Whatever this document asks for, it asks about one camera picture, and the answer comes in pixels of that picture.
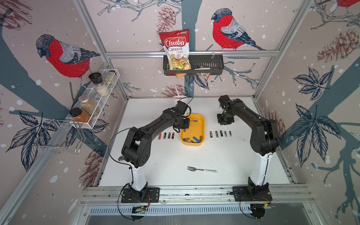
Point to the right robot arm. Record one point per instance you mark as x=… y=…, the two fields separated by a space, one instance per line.
x=264 y=141

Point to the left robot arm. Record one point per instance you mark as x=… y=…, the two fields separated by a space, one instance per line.
x=137 y=146

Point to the white cup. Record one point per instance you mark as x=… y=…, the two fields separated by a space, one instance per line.
x=179 y=97

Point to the chrome wire hook rack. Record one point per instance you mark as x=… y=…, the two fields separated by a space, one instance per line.
x=69 y=137

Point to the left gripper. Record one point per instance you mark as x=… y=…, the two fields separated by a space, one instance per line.
x=186 y=125

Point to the pale lid spice jar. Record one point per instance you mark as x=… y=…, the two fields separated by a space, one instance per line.
x=110 y=78

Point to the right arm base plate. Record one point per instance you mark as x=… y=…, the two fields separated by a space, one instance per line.
x=242 y=194

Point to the orange spice jar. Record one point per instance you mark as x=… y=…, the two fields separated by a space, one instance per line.
x=79 y=115

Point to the silver fork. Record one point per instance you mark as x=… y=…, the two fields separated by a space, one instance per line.
x=193 y=169

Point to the black wire wall basket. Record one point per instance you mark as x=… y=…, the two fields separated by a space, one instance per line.
x=210 y=64

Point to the white wire spice rack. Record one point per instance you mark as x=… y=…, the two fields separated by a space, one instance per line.
x=101 y=101

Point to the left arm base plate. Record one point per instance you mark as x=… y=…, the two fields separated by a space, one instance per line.
x=146 y=195

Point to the silver lid spice jar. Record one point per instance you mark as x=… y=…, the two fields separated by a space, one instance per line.
x=89 y=105

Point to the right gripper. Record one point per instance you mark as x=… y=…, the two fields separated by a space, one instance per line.
x=221 y=122

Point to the red cassava chips bag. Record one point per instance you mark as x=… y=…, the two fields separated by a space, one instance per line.
x=176 y=47

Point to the yellow plastic storage tray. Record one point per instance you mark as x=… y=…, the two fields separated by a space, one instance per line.
x=196 y=129

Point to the black lid spice jar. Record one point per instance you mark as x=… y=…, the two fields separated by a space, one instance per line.
x=100 y=87

